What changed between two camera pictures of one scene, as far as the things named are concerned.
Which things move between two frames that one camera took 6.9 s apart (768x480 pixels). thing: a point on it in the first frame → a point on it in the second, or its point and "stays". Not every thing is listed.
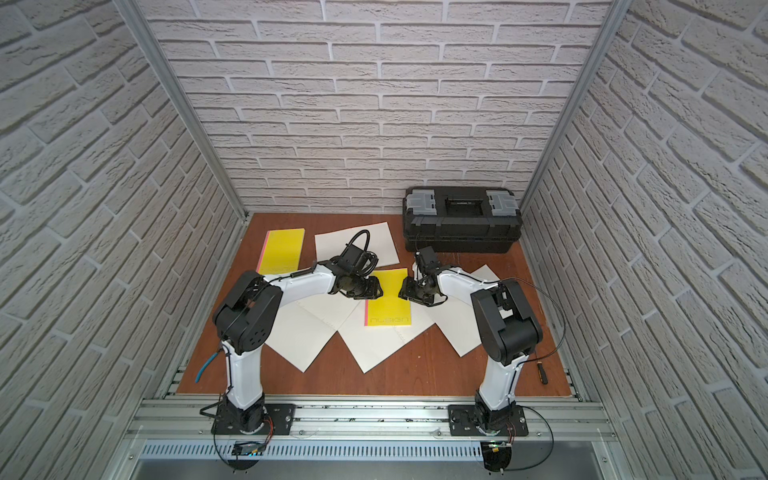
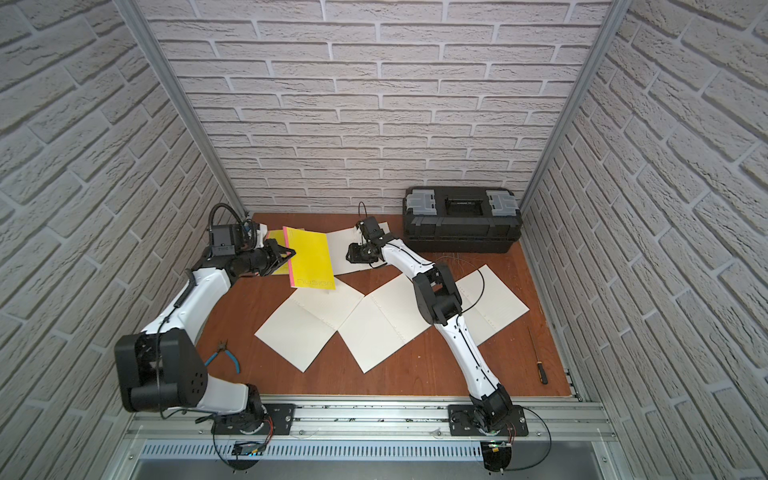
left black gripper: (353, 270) → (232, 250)
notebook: (372, 344) stays
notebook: (389, 309) → (310, 267)
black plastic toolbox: (460, 219) stays
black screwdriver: (542, 373) stays
